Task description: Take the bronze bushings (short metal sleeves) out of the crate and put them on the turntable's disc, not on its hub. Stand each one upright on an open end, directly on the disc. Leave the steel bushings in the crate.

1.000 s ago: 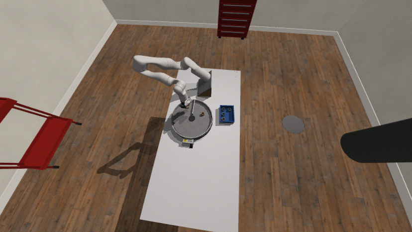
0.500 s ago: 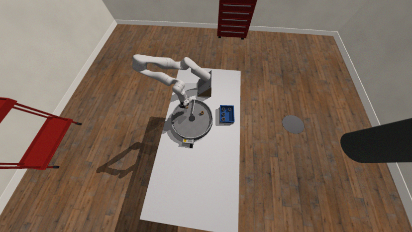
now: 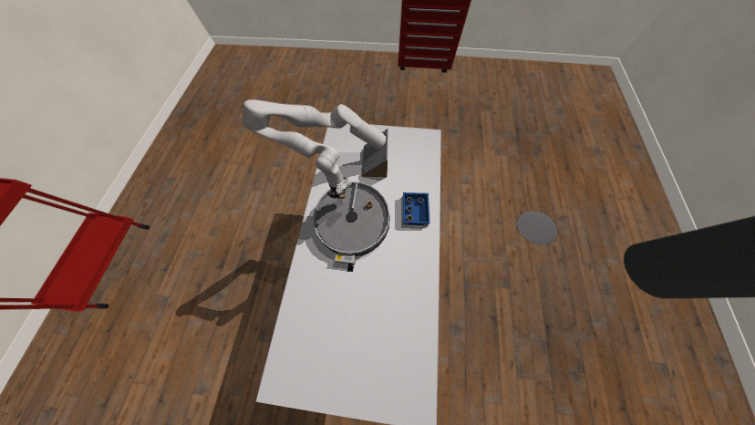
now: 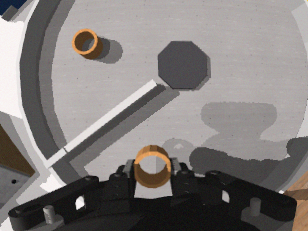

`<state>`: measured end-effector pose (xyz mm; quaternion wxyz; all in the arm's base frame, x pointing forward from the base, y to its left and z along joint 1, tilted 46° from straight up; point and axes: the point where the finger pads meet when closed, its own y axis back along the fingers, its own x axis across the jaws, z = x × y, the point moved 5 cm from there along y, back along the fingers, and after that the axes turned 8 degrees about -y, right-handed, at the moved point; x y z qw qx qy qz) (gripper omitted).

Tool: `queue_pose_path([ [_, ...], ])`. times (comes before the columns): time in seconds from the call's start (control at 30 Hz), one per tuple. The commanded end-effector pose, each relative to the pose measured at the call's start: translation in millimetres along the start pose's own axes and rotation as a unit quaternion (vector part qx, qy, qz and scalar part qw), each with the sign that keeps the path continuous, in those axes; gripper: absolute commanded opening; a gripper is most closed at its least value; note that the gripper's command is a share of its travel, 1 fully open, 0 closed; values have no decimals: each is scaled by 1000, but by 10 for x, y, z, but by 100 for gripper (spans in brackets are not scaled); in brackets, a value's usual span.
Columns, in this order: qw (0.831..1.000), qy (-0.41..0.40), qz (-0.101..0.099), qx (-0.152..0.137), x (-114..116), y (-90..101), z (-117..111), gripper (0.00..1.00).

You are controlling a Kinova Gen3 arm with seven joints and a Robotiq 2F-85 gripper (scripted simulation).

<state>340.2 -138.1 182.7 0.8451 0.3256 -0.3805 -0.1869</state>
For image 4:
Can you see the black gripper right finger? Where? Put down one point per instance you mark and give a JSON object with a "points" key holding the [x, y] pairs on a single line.
{"points": [[265, 209]]}

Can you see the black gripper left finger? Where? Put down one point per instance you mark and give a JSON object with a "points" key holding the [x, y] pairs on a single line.
{"points": [[57, 208]]}

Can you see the bronze bushing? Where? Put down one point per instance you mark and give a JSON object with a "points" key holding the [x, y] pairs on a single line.
{"points": [[80, 37], [152, 180]]}

